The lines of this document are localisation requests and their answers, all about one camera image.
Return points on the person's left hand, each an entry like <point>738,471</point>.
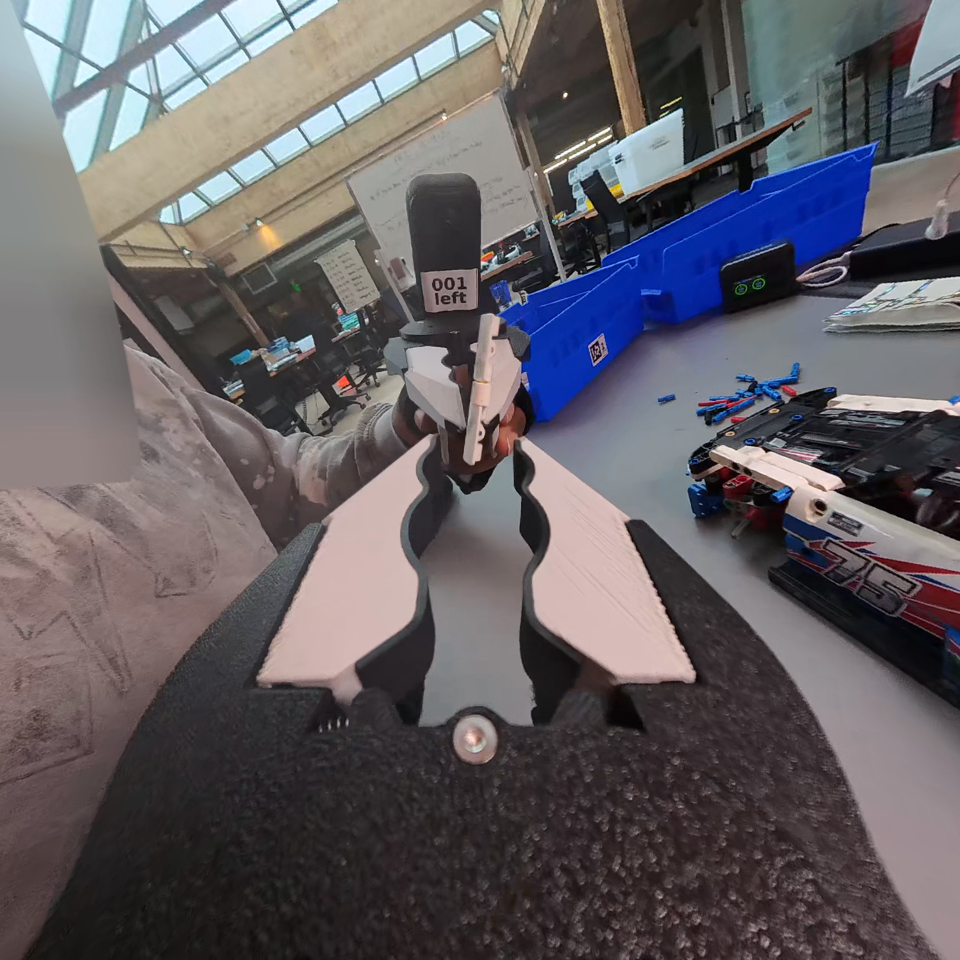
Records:
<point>501,442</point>

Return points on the person's grey sweatshirt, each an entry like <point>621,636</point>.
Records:
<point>112,637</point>

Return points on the brick-built toy race car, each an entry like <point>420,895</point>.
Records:
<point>840,510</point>

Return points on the black office chair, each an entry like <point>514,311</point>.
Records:
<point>274,397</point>
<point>604,206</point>
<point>337,375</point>

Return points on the grey desk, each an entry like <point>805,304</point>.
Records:
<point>637,465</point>

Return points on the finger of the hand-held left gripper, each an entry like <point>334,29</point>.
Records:
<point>435,382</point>
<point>506,386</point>

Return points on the black flat box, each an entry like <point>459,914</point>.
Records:
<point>907,251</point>

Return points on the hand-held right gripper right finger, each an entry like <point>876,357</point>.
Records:
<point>600,600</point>

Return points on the blue plastic bin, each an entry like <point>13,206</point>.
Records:
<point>570,337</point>
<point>750,225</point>

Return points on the instruction booklet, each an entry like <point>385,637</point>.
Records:
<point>900,307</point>

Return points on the black charger green display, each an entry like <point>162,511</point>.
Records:
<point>757,277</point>

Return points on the wooden far table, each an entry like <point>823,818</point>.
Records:
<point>720,154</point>

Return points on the white brick assembly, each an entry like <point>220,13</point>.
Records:
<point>480,390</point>

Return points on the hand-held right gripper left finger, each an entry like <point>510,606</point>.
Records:
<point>352,592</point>

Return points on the white monitor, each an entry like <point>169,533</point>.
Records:
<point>937,45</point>

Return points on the pile of blue red pins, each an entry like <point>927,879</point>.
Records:
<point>750,394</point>

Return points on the storage drawer racks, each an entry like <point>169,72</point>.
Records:
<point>885,105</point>

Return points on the white storage box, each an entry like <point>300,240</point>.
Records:
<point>645,150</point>

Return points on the person's left forearm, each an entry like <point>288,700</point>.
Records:
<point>322,465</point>

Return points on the paper flipchart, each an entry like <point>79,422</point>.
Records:
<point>349,277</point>

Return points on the whiteboard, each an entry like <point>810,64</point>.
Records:
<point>495,172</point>

